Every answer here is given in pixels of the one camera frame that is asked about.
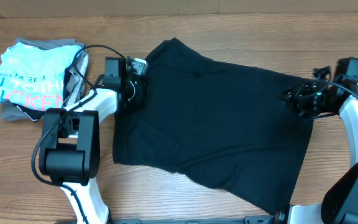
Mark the black t-shirt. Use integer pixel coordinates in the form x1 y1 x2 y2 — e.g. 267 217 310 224
112 39 313 214

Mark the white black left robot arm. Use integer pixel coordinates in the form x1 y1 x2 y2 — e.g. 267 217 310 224
32 57 148 223

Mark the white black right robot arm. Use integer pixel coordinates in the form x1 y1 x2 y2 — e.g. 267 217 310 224
271 57 358 224

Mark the grey striped folded garment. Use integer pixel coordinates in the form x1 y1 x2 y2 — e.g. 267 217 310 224
63 52 89 106

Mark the light blue printed t-shirt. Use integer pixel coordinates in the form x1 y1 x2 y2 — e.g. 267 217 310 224
0 42 81 111

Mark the black folded garment in stack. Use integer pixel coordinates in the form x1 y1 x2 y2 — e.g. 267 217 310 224
15 105 45 122

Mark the dark grey folded garment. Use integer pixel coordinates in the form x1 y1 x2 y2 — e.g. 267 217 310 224
0 37 86 121

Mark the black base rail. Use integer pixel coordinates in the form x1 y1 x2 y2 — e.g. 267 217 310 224
54 215 275 224

